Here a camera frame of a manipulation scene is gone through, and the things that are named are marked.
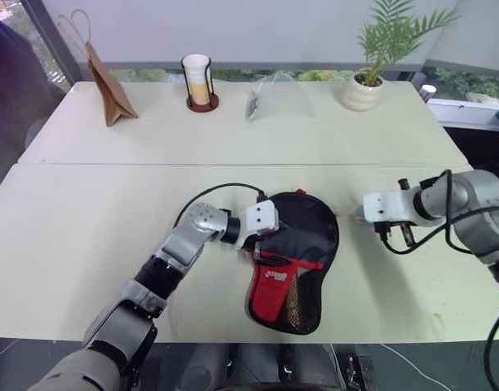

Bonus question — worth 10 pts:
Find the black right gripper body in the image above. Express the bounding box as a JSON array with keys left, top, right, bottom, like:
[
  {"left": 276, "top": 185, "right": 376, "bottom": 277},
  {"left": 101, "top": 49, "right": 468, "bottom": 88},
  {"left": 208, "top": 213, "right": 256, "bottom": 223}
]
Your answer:
[{"left": 350, "top": 204, "right": 416, "bottom": 247}]

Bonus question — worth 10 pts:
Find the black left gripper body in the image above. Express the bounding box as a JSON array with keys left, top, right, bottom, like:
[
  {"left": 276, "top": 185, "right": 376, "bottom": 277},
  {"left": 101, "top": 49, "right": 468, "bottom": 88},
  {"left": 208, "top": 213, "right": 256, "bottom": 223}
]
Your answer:
[{"left": 252, "top": 222, "right": 288, "bottom": 262}]

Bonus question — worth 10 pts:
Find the black and red bag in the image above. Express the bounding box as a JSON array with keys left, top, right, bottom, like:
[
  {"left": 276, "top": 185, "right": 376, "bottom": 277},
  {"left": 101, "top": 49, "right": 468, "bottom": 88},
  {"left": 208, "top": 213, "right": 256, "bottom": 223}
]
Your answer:
[{"left": 244, "top": 189, "right": 341, "bottom": 336}]

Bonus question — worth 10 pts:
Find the white side table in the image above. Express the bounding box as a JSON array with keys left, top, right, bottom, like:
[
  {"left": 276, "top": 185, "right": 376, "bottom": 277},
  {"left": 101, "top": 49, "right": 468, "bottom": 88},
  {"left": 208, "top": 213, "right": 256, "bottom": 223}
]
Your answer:
[{"left": 426, "top": 97, "right": 499, "bottom": 134}]

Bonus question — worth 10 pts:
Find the clear plastic bag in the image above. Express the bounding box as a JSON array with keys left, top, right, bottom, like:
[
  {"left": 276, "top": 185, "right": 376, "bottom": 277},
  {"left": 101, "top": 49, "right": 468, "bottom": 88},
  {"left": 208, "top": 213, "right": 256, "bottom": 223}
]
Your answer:
[{"left": 244, "top": 69, "right": 317, "bottom": 122}]

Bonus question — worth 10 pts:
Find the dark rounded shape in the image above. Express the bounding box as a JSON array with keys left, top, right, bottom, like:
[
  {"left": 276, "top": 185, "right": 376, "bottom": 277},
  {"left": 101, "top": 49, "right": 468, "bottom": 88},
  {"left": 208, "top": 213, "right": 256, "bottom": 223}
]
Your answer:
[{"left": 183, "top": 344, "right": 234, "bottom": 391}]

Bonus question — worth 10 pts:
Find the white ribbed plant pot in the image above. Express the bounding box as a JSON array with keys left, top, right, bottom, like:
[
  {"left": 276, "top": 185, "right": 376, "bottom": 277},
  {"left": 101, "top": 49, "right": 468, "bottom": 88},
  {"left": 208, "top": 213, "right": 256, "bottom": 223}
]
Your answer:
[{"left": 341, "top": 72, "right": 384, "bottom": 112}]

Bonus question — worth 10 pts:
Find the white cup in holder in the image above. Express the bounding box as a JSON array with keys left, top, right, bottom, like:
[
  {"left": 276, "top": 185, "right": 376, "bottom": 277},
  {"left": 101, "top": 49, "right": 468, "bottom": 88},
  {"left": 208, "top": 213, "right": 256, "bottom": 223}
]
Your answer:
[{"left": 180, "top": 56, "right": 220, "bottom": 113}]

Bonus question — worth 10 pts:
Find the white cup with beige filling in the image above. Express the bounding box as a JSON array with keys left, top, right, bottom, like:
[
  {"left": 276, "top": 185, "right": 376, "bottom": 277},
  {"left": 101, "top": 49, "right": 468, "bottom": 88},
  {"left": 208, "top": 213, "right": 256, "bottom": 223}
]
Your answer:
[{"left": 181, "top": 54, "right": 212, "bottom": 106}]

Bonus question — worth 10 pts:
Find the green palm plant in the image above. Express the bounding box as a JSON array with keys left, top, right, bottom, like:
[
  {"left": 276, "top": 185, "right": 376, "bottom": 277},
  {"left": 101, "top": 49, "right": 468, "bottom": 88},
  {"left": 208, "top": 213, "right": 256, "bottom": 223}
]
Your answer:
[{"left": 355, "top": 0, "right": 461, "bottom": 86}]

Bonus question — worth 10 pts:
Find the brown paper bag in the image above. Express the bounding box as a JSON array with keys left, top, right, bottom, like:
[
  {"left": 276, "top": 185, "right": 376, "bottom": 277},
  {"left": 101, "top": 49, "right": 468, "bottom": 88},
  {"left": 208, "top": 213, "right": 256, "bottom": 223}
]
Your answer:
[{"left": 57, "top": 8, "right": 139, "bottom": 129}]

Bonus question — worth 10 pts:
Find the person in dark clothing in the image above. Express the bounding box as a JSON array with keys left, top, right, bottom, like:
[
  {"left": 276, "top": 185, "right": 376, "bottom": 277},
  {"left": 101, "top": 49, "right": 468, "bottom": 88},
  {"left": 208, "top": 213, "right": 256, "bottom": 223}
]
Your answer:
[{"left": 0, "top": 14, "right": 67, "bottom": 196}]

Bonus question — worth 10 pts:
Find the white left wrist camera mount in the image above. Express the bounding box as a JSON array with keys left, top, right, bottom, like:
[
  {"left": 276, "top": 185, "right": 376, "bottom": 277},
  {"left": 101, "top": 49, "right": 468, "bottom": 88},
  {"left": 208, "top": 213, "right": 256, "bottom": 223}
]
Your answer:
[{"left": 234, "top": 200, "right": 280, "bottom": 250}]

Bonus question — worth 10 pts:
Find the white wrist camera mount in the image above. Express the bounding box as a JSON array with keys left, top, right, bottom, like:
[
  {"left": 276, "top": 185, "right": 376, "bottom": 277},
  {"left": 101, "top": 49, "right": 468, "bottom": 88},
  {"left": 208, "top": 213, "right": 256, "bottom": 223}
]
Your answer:
[
  {"left": 234, "top": 200, "right": 280, "bottom": 250},
  {"left": 362, "top": 189, "right": 416, "bottom": 224}
]

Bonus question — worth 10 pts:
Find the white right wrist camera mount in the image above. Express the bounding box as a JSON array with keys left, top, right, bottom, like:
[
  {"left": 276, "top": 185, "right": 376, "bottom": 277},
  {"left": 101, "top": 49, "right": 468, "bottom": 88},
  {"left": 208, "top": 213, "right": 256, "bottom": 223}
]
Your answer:
[{"left": 362, "top": 189, "right": 416, "bottom": 224}]

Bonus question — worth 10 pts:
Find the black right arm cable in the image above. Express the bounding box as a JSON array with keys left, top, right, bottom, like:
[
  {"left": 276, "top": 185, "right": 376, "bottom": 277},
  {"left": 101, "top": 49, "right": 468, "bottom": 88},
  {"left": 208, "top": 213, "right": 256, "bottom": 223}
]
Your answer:
[{"left": 380, "top": 169, "right": 499, "bottom": 391}]

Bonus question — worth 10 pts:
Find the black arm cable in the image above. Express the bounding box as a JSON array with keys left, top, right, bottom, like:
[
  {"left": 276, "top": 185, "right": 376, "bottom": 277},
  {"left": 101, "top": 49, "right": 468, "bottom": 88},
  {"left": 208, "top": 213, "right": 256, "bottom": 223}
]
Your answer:
[
  {"left": 380, "top": 169, "right": 499, "bottom": 391},
  {"left": 172, "top": 182, "right": 269, "bottom": 229}
]

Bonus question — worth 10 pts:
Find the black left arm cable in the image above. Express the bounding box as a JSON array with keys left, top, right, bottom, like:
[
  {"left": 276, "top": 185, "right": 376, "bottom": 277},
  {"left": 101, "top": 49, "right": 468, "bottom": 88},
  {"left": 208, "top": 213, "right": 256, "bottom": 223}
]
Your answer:
[{"left": 172, "top": 182, "right": 269, "bottom": 229}]

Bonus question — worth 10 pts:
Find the thin white cable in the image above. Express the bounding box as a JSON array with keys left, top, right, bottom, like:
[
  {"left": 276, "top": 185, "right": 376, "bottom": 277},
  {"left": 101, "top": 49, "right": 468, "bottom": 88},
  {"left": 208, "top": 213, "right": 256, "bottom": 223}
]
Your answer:
[{"left": 379, "top": 341, "right": 495, "bottom": 391}]

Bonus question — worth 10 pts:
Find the dark window frame post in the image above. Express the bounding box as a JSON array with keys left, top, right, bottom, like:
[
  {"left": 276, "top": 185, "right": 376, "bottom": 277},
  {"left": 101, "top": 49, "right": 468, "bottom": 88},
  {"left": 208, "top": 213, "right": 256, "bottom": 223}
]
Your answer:
[{"left": 20, "top": 0, "right": 90, "bottom": 97}]

